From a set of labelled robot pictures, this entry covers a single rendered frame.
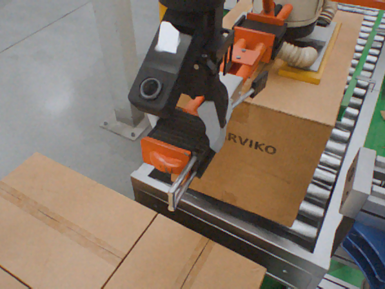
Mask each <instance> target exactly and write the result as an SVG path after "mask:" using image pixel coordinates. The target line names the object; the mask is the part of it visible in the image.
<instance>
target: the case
mask: <svg viewBox="0 0 385 289"><path fill-rule="evenodd" d="M250 5H253V3H250V0H240V1H239V2H238V3H237V4H236V5H235V6H234V7H233V8H232V9H231V10H230V12H229V13H228V14H227V15H225V16H224V17H223V20H222V27H223V28H226V29H229V28H230V27H231V25H232V24H233V22H234V21H236V20H237V18H238V17H239V16H240V15H241V14H242V13H243V12H244V11H245V10H246V9H247V8H248V7H249V6H250ZM363 18H364V16H363V15H360V14H353V13H348V12H341V11H340V10H337V13H336V14H335V16H334V17H333V20H332V21H340V22H342V25H341V29H340V31H339V34H338V36H337V38H336V41H335V44H334V47H333V50H332V52H331V54H330V58H329V60H328V63H327V66H326V69H324V73H323V75H322V79H321V82H320V84H319V85H315V84H311V83H306V82H302V81H298V80H297V79H292V78H289V77H283V76H281V75H278V72H279V69H280V68H281V66H282V64H283V61H284V60H282V61H281V59H277V58H275V59H274V60H272V59H270V62H269V63H265V62H261V61H259V62H258V65H259V66H258V67H257V69H256V71H255V72H254V73H253V75H252V76H251V79H248V80H247V81H246V82H245V83H244V85H243V86H242V93H241V97H242V96H243V94H244V93H245V92H247V91H248V90H249V89H251V85H252V81H253V80H254V79H256V77H257V76H259V75H260V74H261V73H263V72H264V71H265V70H266V71H268V80H267V82H266V88H265V89H263V90H262V91H261V92H259V93H258V94H257V96H256V97H254V98H253V99H252V98H250V96H249V97H248V98H246V99H245V100H244V101H243V102H242V103H241V104H240V105H238V106H237V107H236V108H234V109H233V111H232V114H231V115H232V118H231V119H230V120H229V121H228V124H227V127H226V137H225V141H224V144H223V146H222V148H221V149H220V151H219V153H218V154H217V153H216V154H215V156H214V157H213V159H212V160H211V162H210V164H209V165H208V167H207V169H206V171H205V173H204V174H203V175H202V177H201V178H197V177H194V179H193V180H192V182H191V183H190V185H189V188H190V189H192V190H196V191H198V192H200V193H204V194H206V195H209V196H212V197H213V198H216V199H218V200H222V201H224V202H226V203H230V204H233V205H234V206H236V207H239V208H242V209H244V210H247V211H250V212H253V214H257V215H259V216H262V217H265V218H268V219H271V220H273V221H275V222H276V223H280V224H283V225H285V226H289V227H292V225H293V222H295V220H296V216H297V214H298V212H299V208H300V207H301V204H302V201H303V200H304V198H305V195H306V192H307V190H308V187H309V185H310V182H311V181H312V179H313V176H314V173H315V171H316V169H317V166H318V163H319V161H320V160H321V157H322V155H323V152H324V149H325V147H326V145H327V143H328V141H329V138H330V136H331V133H332V131H333V128H334V126H335V123H336V120H337V115H338V112H339V106H340V103H341V101H342V97H343V93H344V88H345V85H346V80H347V77H348V74H349V71H350V67H351V62H352V58H353V55H354V53H355V48H356V45H357V39H358V37H359V34H360V30H361V26H362V20H363Z"/></svg>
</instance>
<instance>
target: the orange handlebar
mask: <svg viewBox="0 0 385 289"><path fill-rule="evenodd" d="M327 1H334V2H339V3H342V4H343V3H346V4H347V5H354V6H362V7H366V8H374V9H379V10H385V0H327ZM292 10H293V6H292V5H291V4H286V5H284V8H282V10H281V11H280V12H279V14H278V16H277V17H278V18H281V19H285V20H286V19H287V18H288V16H289V14H290V12H291V11H292ZM246 47H247V41H246V40H245V39H239V40H238V41H237V42H236V43H235V44H234V46H233V55H232V67H231V69H230V71H228V72H227V73H228V74H233V75H236V76H240V77H242V78H243V83H242V85H244V83H245V82H246V81H247V80H248V79H251V76H252V75H253V73H254V72H255V71H256V69H257V67H258V66H259V65H258V62H259V60H260V58H261V57H262V56H263V55H264V53H265V51H266V45H265V44H264V43H258V44H257V46H256V47H255V48H254V49H253V50H249V49H245V48H246ZM229 58H230V47H229V49H228V56H227V62H229ZM223 67H224V62H223V63H222V65H221V69H219V71H220V72H223ZM202 101H204V97H203V96H201V97H197V98H196V99H195V100H193V99H190V100H189V102H188V104H187V105H186V106H185V107H184V108H186V109H189V110H192V111H195V112H197V108H198V107H199V105H200V104H201V102H202ZM197 113H198V112H197ZM150 160H151V162H152V164H153V165H154V167H155V168H157V169H159V170H160V171H161V172H164V173H169V174H179V173H181V171H182V170H183V168H184V167H185V166H186V164H185V163H184V162H182V161H181V160H180V159H177V158H172V157H168V156H166V155H163V154H161V153H160V152H157V151H151V152H150Z"/></svg>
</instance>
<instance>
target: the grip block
mask: <svg viewBox="0 0 385 289"><path fill-rule="evenodd" d="M287 26H288V24H287V23H285V19H281V18H278V17H272V16H268V15H261V14H255V13H250V12H248V13H247V15H242V16H241V17H240V18H239V20H238V21H237V22H236V23H235V24H234V25H233V26H232V30H235V36H234V42H233V45H234V44H235V43H236V42H237V41H238V40H239V39H245V40H246V41H247V47H246V48H245V49H249V50H253V49H254V48H255V47H256V46H257V44H258V43H264V44H265V45H266V51H265V53H264V55H263V56H262V57H261V58H260V61H261V62H265V63H269V62H270V59H272V60H274V59H275V58H276V56H277V54H278V53H279V51H280V50H281V48H282V46H283V42H284V39H283V38H282V36H283V35H284V33H286V29H287Z"/></svg>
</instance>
